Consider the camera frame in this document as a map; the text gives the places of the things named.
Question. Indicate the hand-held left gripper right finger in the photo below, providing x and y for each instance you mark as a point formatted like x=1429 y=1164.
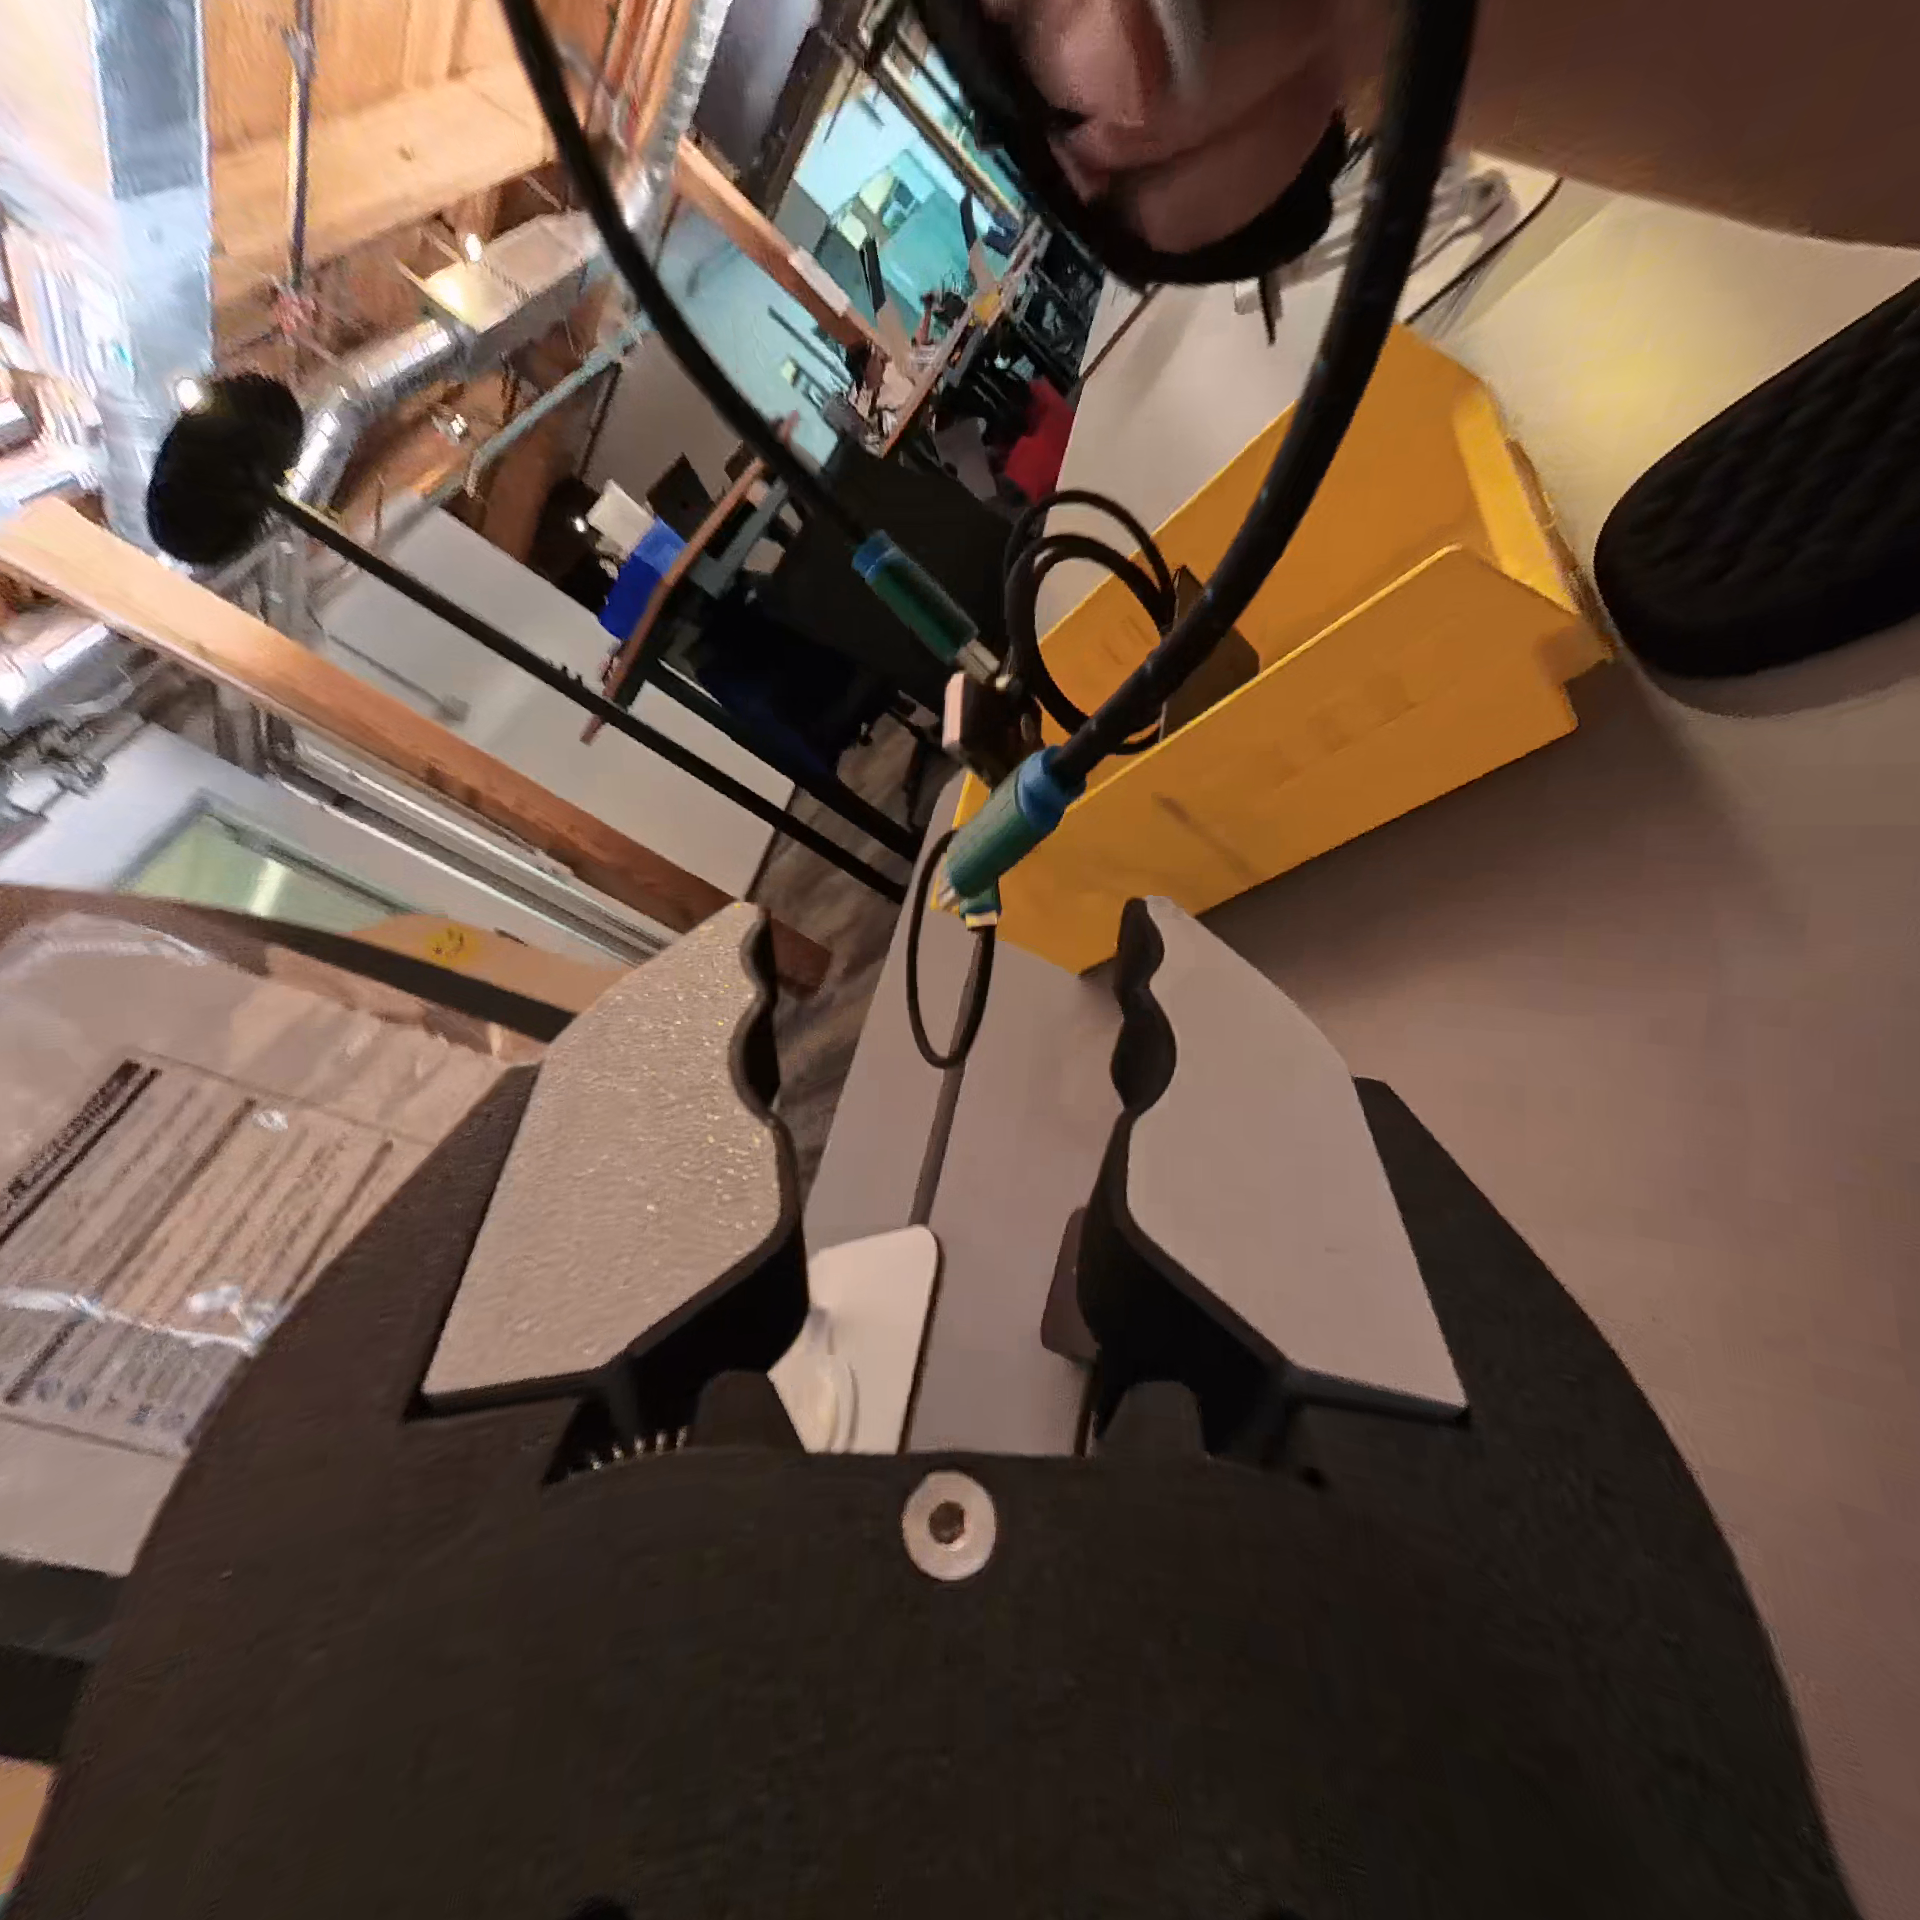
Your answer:
x=1275 y=1215

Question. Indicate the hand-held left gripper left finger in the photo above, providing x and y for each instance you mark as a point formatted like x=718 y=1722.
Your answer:
x=630 y=1200

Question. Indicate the yellow plastic bin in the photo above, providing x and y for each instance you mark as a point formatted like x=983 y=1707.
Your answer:
x=1349 y=749

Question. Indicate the silver grey USB hub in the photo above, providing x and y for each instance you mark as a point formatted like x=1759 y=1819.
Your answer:
x=983 y=721

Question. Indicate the person's right forearm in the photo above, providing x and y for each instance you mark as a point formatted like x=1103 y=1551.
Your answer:
x=1723 y=106

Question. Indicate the person's right hand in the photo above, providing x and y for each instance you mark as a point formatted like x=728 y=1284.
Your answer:
x=1184 y=135

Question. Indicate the red bag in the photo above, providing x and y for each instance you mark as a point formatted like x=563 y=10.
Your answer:
x=1039 y=441

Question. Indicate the black trash bin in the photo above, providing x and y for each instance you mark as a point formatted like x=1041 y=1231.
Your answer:
x=931 y=511

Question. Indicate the instruction sheet on stand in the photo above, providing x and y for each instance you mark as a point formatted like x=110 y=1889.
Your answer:
x=376 y=961

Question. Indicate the black bin divider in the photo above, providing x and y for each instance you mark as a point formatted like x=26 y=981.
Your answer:
x=1223 y=661

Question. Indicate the taped instruction sheet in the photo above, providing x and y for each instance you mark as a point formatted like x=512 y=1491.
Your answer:
x=181 y=1200

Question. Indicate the black metal pole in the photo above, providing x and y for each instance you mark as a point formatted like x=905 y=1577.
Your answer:
x=599 y=697

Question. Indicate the wooden background desk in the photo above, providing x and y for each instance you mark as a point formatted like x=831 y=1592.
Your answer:
x=681 y=599

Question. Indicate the blue storage bin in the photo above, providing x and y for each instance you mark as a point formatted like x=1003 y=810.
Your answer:
x=639 y=578

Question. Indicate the black ribbed pad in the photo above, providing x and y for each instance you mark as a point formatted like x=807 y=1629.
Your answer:
x=1770 y=493

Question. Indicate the spiral metal air duct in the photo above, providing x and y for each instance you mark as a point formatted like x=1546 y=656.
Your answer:
x=376 y=412

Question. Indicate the foil wrapped duct unit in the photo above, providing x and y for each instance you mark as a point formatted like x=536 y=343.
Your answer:
x=150 y=181

